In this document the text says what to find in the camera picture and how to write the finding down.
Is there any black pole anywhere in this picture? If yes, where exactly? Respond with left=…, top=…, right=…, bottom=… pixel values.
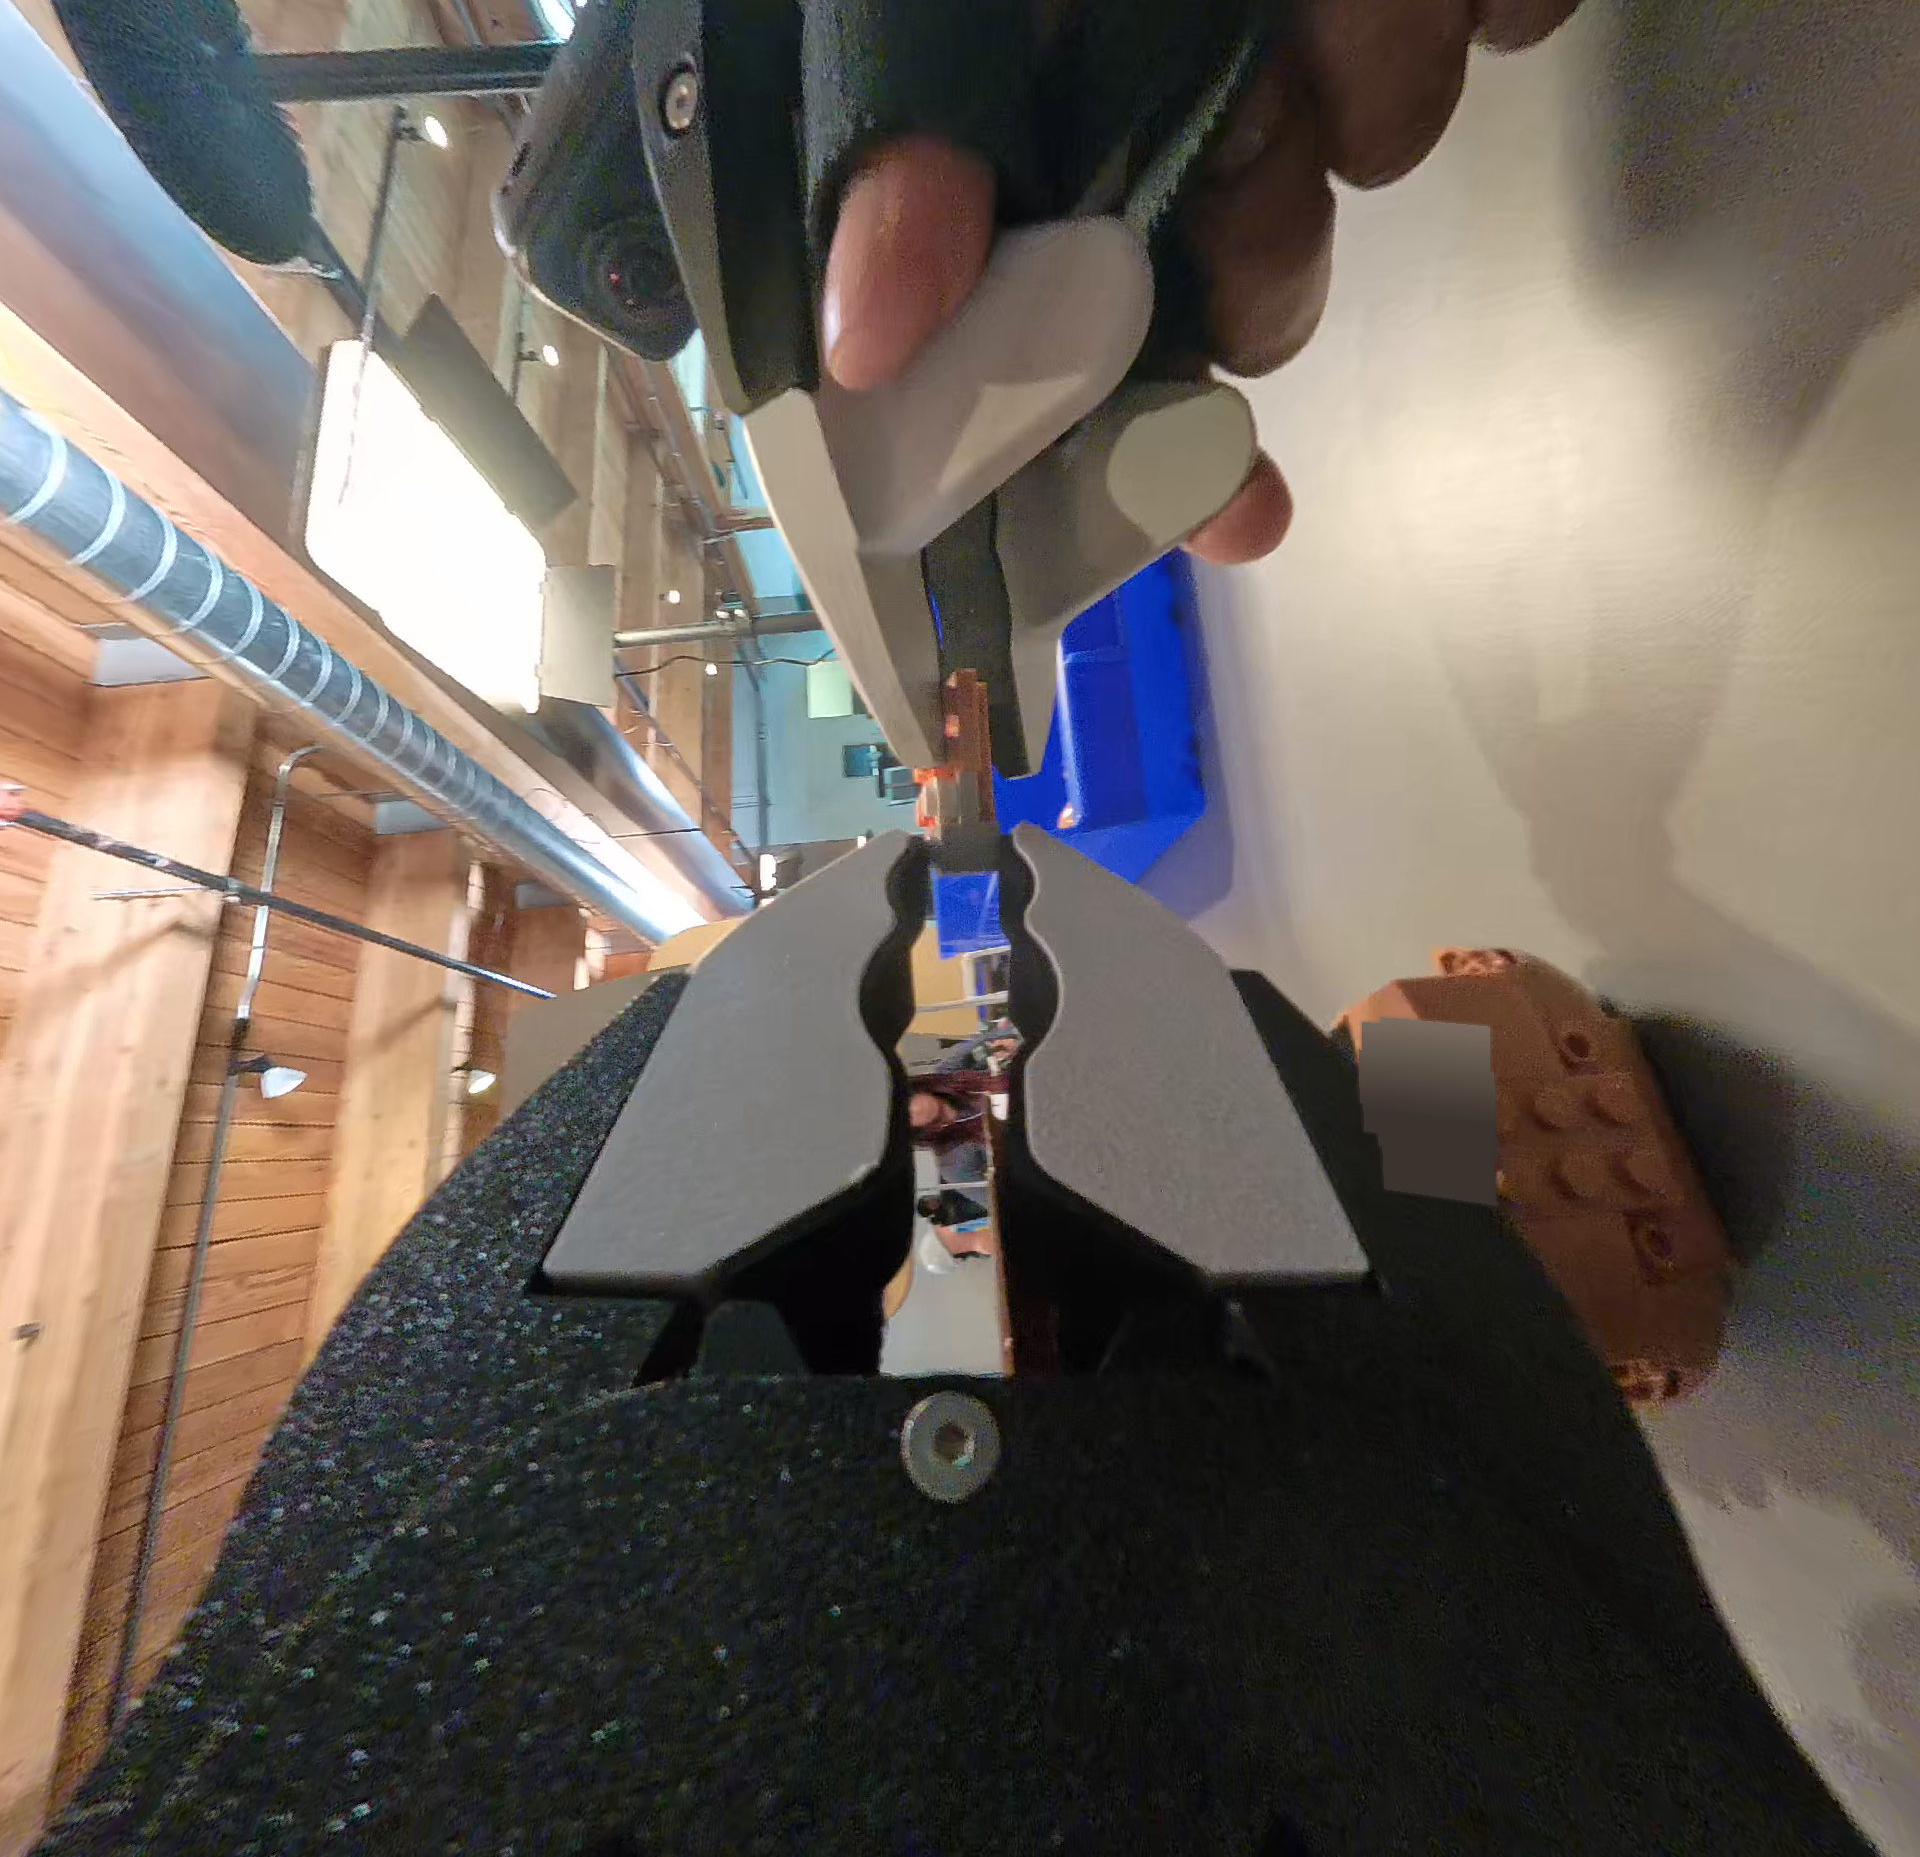
left=242, top=41, right=573, bottom=103

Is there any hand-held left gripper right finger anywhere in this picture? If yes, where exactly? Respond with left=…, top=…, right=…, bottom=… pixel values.
left=1002, top=823, right=1376, bottom=1380

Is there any black round disc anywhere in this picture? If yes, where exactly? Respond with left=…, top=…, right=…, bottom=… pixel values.
left=32, top=0, right=317, bottom=262

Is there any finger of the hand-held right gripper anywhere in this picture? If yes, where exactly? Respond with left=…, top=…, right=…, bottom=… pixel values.
left=742, top=217, right=1160, bottom=784
left=925, top=382, right=1262, bottom=778

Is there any silver ventilation duct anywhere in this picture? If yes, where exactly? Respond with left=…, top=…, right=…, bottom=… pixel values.
left=0, top=388, right=707, bottom=944

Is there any blue plastic bin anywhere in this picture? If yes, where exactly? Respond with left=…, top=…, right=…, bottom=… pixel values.
left=925, top=553, right=1218, bottom=959

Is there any colourful toy brick model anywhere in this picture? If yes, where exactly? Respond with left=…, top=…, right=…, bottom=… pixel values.
left=1338, top=952, right=1736, bottom=1403

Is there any black wall rod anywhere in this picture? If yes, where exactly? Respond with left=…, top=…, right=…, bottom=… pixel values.
left=0, top=803, right=559, bottom=1008

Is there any small brown toy brick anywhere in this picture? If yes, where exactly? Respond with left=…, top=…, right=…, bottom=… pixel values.
left=938, top=667, right=998, bottom=840

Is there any grey light reflector panel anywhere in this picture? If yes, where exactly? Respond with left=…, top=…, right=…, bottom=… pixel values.
left=400, top=298, right=617, bottom=707

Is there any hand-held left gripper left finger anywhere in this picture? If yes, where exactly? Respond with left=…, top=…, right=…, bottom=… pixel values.
left=534, top=829, right=924, bottom=1380

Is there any ceiling light panel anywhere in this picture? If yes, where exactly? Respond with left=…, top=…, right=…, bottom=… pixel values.
left=301, top=342, right=556, bottom=713

